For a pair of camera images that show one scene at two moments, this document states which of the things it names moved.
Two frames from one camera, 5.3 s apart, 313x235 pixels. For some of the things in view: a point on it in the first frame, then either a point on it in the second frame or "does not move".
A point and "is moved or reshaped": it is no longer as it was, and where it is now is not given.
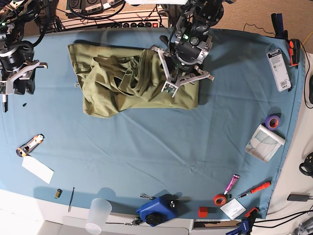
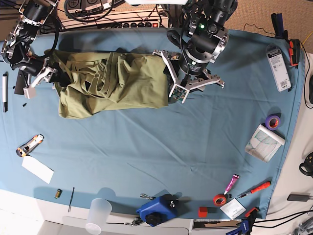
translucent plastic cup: (100, 211) does not move
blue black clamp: (278, 24) does not move
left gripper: (14, 67) -> (38, 67)
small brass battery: (58, 193) does not move
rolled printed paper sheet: (264, 144) does not move
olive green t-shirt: (112, 79) is moved or reshaped
